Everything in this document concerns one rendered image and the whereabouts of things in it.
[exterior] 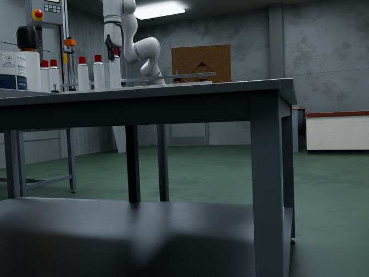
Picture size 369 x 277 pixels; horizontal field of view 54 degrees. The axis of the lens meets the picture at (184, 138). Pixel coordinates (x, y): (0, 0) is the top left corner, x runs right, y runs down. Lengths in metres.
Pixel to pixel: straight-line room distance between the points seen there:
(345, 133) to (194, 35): 5.03
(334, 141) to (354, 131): 0.37
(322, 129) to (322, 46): 2.96
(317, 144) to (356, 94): 2.59
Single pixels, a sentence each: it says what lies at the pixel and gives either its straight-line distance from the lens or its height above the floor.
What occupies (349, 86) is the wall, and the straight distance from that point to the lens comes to 9.29.
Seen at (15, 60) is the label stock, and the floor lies 0.99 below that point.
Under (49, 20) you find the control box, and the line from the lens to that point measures 2.15.
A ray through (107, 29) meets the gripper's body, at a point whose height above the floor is 1.19.
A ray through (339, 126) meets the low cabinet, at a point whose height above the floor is 0.49.
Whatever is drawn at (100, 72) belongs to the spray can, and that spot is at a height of 1.00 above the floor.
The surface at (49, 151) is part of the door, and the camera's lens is 8.04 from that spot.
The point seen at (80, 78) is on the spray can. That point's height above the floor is 0.98.
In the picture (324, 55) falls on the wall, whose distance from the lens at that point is 9.38.
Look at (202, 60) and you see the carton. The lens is 1.89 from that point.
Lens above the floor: 0.76
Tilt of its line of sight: 3 degrees down
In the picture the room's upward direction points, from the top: 2 degrees counter-clockwise
